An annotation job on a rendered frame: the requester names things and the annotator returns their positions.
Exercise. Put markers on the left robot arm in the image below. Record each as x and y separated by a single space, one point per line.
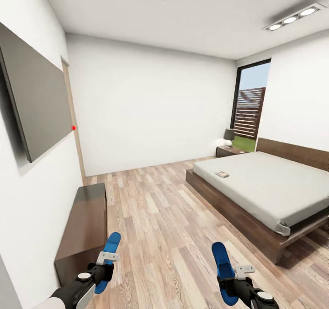
79 293

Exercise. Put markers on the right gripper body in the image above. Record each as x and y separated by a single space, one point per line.
235 287

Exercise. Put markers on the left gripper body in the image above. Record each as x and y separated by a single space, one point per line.
106 271

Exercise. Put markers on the sandal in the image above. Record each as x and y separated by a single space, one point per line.
225 269
111 247

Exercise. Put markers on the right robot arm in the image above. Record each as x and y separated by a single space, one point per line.
242 287

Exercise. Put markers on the hardback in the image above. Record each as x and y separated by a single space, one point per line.
222 174

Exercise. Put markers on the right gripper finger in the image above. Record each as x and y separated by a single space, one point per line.
221 282

